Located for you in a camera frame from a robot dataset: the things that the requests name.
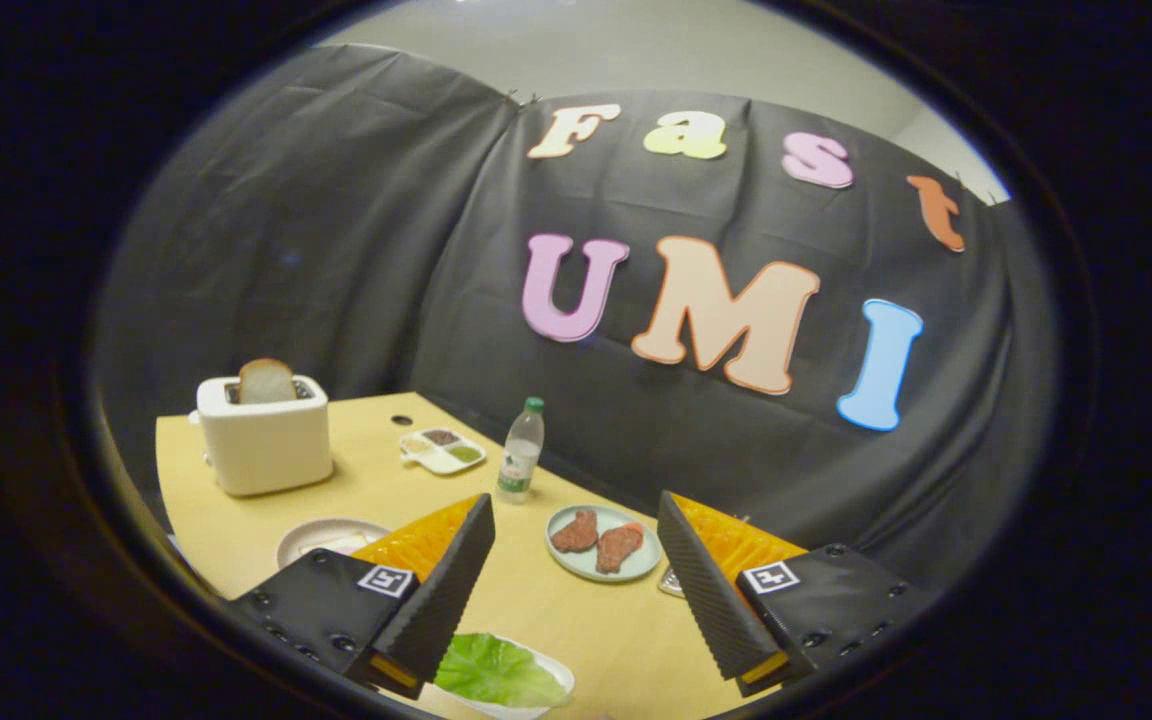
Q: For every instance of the green lettuce leaf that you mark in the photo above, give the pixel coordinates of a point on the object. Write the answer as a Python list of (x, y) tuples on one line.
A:
[(496, 670)]

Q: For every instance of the brown meat piece orange tip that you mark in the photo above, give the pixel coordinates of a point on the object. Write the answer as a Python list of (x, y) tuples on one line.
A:
[(618, 548)]

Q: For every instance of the white toaster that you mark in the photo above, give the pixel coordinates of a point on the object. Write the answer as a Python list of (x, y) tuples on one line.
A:
[(266, 450)]

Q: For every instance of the round beige plate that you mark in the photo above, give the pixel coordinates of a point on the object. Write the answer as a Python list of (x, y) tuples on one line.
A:
[(301, 540)]

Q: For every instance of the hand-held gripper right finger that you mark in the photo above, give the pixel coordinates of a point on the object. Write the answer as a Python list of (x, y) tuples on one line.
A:
[(711, 600)]

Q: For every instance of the toasted bread slice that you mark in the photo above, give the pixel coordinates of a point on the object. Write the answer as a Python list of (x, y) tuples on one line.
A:
[(267, 382)]

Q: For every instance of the white divided grain tray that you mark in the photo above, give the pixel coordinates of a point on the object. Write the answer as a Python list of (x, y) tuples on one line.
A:
[(436, 462)]

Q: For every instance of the clear water bottle green cap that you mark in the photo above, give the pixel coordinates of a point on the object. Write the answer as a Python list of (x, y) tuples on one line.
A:
[(519, 455)]

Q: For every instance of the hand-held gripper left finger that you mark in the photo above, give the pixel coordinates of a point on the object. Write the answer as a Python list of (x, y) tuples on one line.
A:
[(446, 600)]

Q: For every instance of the pale green plate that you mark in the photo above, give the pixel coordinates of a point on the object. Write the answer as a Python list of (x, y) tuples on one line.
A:
[(568, 562)]

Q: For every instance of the white rectangular plate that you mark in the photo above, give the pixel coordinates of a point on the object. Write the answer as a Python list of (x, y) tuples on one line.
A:
[(558, 672)]

